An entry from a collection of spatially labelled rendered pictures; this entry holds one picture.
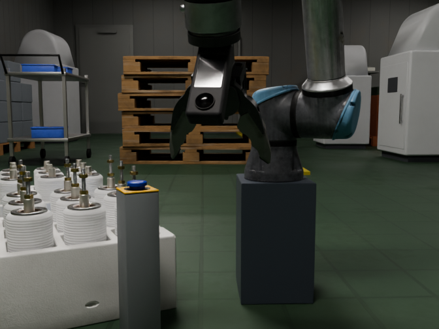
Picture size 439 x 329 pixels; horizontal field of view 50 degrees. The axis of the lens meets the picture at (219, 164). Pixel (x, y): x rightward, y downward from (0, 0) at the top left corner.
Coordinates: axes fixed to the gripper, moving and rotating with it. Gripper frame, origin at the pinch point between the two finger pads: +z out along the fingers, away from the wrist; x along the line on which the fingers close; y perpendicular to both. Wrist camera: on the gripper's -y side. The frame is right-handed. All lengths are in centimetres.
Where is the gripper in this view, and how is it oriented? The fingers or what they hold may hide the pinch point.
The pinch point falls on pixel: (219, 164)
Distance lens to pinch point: 71.8
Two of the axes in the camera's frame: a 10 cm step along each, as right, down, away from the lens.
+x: -9.8, -0.5, 1.8
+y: 1.8, -5.3, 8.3
